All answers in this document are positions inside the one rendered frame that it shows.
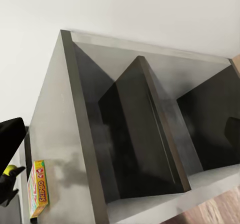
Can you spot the toy box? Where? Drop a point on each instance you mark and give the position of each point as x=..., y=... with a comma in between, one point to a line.
x=11, y=214

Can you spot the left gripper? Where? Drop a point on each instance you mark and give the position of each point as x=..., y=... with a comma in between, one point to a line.
x=7, y=185

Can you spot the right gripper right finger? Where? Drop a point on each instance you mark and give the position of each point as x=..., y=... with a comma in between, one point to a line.
x=232, y=133

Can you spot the desk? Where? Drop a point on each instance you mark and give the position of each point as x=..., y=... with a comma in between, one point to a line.
x=129, y=133

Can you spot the board game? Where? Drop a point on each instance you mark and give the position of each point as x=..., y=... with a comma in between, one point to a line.
x=37, y=189

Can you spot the tennis ball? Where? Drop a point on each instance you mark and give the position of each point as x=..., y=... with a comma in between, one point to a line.
x=9, y=168

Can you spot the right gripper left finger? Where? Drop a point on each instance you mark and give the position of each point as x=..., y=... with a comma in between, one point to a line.
x=12, y=133

